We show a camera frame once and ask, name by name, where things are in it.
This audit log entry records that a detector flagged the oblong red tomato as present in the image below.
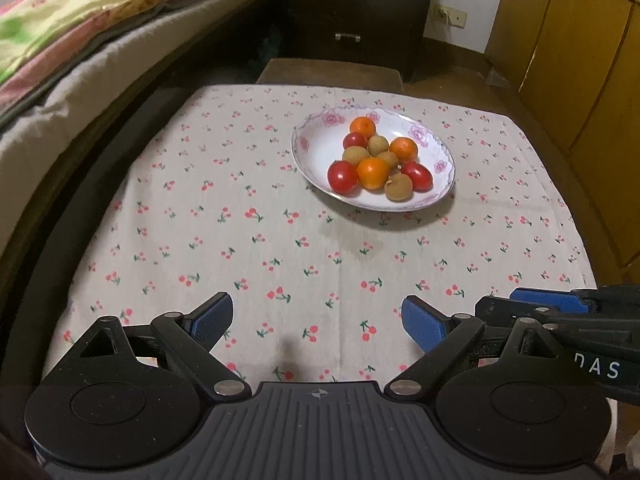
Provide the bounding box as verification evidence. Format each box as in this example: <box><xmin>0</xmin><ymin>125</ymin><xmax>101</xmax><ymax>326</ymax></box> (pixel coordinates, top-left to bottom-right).
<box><xmin>400</xmin><ymin>162</ymin><xmax>434</xmax><ymax>192</ymax></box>

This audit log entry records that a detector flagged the large tan longan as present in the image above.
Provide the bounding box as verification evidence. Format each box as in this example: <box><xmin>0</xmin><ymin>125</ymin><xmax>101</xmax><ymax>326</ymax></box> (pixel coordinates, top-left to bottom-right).
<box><xmin>384</xmin><ymin>172</ymin><xmax>413</xmax><ymax>203</ymax></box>

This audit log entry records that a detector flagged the smooth orange fruit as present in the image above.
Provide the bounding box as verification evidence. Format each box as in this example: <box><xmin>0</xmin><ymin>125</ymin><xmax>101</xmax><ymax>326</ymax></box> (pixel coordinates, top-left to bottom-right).
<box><xmin>357</xmin><ymin>157</ymin><xmax>390</xmax><ymax>191</ymax></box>

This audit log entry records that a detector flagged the red tomato with calyx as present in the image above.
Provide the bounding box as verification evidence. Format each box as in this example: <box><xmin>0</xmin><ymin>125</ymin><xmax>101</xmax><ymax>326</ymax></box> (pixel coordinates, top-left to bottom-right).
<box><xmin>326</xmin><ymin>160</ymin><xmax>359</xmax><ymax>195</ymax></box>

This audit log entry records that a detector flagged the round red cherry tomato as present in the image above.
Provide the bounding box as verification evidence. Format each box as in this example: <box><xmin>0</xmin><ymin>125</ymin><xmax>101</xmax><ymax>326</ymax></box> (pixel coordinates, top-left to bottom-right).
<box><xmin>343</xmin><ymin>132</ymin><xmax>368</xmax><ymax>150</ymax></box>

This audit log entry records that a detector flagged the mandarin orange with stem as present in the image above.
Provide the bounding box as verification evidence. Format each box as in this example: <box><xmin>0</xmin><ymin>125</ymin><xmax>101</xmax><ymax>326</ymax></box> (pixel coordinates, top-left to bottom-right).
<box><xmin>349</xmin><ymin>116</ymin><xmax>376</xmax><ymax>139</ymax></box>

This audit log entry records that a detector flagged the cherry print tablecloth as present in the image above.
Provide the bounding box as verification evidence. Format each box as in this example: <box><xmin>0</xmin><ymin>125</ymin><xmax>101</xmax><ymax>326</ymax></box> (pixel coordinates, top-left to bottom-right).
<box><xmin>47</xmin><ymin>86</ymin><xmax>596</xmax><ymax>385</ymax></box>

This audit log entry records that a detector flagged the white floral plate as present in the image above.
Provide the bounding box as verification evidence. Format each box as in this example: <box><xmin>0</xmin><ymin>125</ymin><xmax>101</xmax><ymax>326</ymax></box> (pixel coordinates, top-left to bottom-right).
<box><xmin>292</xmin><ymin>106</ymin><xmax>456</xmax><ymax>212</ymax></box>

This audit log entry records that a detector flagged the beige mattress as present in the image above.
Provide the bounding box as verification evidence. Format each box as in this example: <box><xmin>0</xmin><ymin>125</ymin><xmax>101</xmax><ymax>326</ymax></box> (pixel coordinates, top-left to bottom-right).
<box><xmin>1</xmin><ymin>0</ymin><xmax>254</xmax><ymax>246</ymax></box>

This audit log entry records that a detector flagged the brown wooden wardrobe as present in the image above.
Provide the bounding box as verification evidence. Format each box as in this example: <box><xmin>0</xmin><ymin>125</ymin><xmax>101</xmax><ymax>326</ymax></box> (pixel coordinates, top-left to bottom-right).
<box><xmin>485</xmin><ymin>0</ymin><xmax>639</xmax><ymax>285</ymax></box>

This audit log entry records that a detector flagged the brown wooden stool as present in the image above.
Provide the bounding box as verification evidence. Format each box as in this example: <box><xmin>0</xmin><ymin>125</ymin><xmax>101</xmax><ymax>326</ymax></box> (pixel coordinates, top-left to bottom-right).
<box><xmin>257</xmin><ymin>58</ymin><xmax>405</xmax><ymax>94</ymax></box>

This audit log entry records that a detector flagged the dark wooden nightstand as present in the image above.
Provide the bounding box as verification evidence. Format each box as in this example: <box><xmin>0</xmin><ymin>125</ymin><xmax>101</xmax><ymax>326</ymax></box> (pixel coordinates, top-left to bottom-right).
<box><xmin>271</xmin><ymin>0</ymin><xmax>431</xmax><ymax>81</ymax></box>

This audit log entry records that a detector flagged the colourful floral quilt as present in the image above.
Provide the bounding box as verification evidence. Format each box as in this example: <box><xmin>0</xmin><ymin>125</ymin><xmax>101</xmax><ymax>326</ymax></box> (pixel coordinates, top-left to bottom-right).
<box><xmin>1</xmin><ymin>0</ymin><xmax>170</xmax><ymax>119</ymax></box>

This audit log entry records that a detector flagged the wall power outlet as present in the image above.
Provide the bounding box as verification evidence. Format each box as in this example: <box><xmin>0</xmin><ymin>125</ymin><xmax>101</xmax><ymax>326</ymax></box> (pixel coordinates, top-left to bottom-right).
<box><xmin>437</xmin><ymin>6</ymin><xmax>468</xmax><ymax>28</ymax></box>

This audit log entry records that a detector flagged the metal drawer handle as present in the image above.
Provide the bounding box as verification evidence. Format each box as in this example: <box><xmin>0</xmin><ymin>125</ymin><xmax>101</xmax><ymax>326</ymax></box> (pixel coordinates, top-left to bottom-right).
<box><xmin>334</xmin><ymin>32</ymin><xmax>361</xmax><ymax>44</ymax></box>

